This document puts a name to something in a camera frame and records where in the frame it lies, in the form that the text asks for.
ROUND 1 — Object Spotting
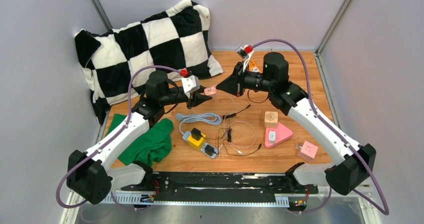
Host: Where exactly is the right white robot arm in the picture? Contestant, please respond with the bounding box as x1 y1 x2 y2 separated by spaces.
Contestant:
216 52 377 196

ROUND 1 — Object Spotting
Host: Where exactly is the black adapter with thin cable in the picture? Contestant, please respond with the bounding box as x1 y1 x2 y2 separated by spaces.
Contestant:
205 104 251 155

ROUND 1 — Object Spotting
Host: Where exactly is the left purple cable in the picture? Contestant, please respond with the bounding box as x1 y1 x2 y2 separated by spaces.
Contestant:
55 65 189 209

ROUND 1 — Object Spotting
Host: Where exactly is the green cloth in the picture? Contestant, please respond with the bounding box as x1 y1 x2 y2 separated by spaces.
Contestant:
117 118 174 167

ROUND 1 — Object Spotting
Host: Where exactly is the pink power strip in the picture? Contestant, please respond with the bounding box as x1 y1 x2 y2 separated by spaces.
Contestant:
264 122 293 149

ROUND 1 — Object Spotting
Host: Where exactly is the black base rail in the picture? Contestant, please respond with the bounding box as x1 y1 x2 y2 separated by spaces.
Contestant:
103 172 319 211

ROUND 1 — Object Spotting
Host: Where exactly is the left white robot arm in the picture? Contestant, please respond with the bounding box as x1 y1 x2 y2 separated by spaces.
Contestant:
65 70 211 205

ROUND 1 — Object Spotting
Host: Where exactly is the pink usb charger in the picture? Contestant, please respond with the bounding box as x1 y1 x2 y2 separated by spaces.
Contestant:
203 86 217 97

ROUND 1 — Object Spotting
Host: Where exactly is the black white checkered pillow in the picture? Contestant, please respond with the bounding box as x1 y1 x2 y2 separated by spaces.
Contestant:
74 0 223 124

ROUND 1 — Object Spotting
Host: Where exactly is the white cube charger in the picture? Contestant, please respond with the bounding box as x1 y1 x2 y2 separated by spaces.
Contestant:
268 131 276 143

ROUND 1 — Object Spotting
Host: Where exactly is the pink cube socket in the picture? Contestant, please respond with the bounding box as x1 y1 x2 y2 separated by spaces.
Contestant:
296 141 319 161

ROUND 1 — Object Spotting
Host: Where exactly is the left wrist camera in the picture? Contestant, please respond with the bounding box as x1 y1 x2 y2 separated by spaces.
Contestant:
181 75 200 95

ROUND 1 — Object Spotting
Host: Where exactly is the beige cube socket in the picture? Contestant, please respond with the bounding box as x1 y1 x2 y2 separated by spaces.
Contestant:
264 111 279 128

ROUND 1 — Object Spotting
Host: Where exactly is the light blue coiled cord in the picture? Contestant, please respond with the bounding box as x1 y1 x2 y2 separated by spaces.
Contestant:
174 112 223 136

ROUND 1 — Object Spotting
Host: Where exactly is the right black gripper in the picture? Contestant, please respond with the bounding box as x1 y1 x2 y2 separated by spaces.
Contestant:
216 61 274 97

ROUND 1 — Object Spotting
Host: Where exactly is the yellow cube socket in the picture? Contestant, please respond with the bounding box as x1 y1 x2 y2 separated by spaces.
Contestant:
187 133 206 151

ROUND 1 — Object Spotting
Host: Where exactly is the black tp-link power adapter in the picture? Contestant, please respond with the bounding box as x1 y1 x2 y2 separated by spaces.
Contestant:
190 128 262 157

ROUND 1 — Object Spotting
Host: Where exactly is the light blue power strip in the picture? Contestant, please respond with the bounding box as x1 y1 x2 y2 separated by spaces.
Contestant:
182 131 219 159

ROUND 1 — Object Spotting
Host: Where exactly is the orange power strip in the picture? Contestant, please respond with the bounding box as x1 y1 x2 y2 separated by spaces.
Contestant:
248 60 261 73

